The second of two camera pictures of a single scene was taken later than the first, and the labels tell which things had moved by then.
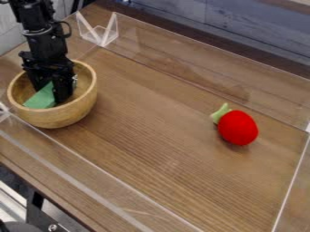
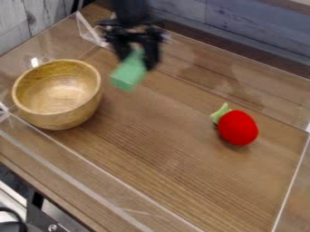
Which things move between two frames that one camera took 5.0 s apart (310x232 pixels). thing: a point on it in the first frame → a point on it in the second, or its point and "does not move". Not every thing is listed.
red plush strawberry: x=238 y=126 does not move
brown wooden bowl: x=69 y=112 does not move
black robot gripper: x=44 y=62 → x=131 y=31
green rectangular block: x=43 y=98 → x=130 y=72
